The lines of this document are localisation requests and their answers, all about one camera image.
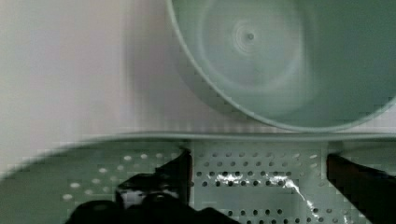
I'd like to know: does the green round bowl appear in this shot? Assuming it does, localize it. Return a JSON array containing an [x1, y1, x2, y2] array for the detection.
[[165, 0, 395, 133]]

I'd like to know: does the green oval plastic strainer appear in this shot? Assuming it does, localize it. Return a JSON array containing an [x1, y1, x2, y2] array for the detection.
[[1, 133, 395, 224]]

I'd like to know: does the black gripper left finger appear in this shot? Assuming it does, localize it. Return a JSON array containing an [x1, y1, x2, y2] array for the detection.
[[64, 148, 240, 224]]

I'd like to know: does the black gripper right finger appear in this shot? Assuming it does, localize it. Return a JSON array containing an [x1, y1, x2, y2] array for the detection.
[[326, 154, 396, 224]]

